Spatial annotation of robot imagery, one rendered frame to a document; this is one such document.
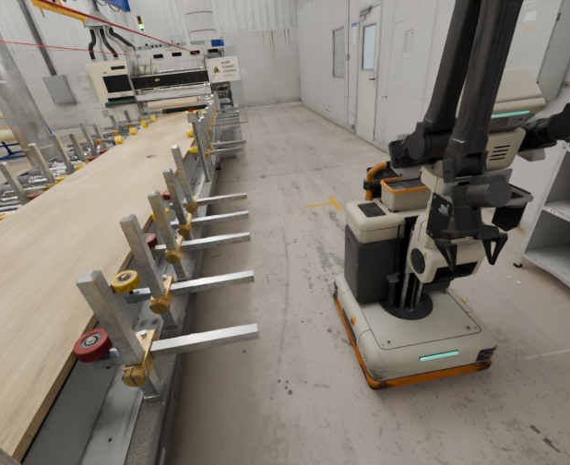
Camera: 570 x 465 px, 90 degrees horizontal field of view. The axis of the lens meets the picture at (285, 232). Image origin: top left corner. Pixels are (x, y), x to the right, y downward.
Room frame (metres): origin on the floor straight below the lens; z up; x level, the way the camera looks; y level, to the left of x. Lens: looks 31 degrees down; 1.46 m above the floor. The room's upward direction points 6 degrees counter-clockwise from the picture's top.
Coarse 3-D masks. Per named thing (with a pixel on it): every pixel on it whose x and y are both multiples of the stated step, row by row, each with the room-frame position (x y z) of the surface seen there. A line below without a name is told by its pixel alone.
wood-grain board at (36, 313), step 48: (144, 144) 2.88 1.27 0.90; (192, 144) 2.71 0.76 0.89; (48, 192) 1.73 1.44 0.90; (96, 192) 1.63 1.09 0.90; (144, 192) 1.55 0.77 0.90; (0, 240) 1.13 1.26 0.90; (48, 240) 1.08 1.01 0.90; (96, 240) 1.04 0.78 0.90; (0, 288) 0.77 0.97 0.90; (48, 288) 0.75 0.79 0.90; (0, 336) 0.56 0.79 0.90; (48, 336) 0.54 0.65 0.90; (0, 384) 0.41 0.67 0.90; (48, 384) 0.40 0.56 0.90; (0, 432) 0.30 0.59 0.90
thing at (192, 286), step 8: (240, 272) 0.80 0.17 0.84; (248, 272) 0.79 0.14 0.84; (192, 280) 0.78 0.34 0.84; (200, 280) 0.78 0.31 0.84; (208, 280) 0.77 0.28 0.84; (216, 280) 0.77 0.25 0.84; (224, 280) 0.77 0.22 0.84; (232, 280) 0.77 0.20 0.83; (240, 280) 0.77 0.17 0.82; (248, 280) 0.77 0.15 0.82; (176, 288) 0.75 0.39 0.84; (184, 288) 0.75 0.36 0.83; (192, 288) 0.76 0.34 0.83; (200, 288) 0.76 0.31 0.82; (208, 288) 0.76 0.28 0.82; (216, 288) 0.76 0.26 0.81; (128, 296) 0.74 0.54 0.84; (136, 296) 0.74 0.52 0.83; (144, 296) 0.74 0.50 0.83
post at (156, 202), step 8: (152, 192) 0.97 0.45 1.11; (152, 200) 0.95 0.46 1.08; (160, 200) 0.97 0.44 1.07; (152, 208) 0.95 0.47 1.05; (160, 208) 0.95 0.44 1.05; (160, 216) 0.95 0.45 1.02; (160, 224) 0.95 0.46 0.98; (168, 224) 0.96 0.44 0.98; (160, 232) 0.95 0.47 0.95; (168, 232) 0.95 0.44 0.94; (168, 240) 0.95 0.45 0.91; (168, 248) 0.95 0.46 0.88; (176, 264) 0.95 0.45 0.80; (176, 272) 0.95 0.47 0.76; (184, 272) 0.96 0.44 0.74
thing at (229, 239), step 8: (240, 232) 1.05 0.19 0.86; (248, 232) 1.04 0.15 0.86; (192, 240) 1.03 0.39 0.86; (200, 240) 1.02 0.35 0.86; (208, 240) 1.02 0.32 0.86; (216, 240) 1.01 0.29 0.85; (224, 240) 1.01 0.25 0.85; (232, 240) 1.02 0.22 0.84; (240, 240) 1.02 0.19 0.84; (248, 240) 1.02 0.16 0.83; (152, 248) 1.00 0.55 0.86; (160, 248) 0.99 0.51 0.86; (184, 248) 1.00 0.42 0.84; (192, 248) 1.00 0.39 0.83; (200, 248) 1.00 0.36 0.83
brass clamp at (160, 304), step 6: (168, 276) 0.81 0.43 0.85; (168, 282) 0.77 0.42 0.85; (174, 282) 0.81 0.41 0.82; (168, 288) 0.74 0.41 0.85; (168, 294) 0.72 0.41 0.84; (150, 300) 0.69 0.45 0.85; (156, 300) 0.69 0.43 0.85; (162, 300) 0.69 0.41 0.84; (168, 300) 0.71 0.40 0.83; (150, 306) 0.69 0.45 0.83; (156, 306) 0.68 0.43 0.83; (162, 306) 0.68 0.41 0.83; (168, 306) 0.69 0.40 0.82; (156, 312) 0.68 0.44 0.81; (162, 312) 0.68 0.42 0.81
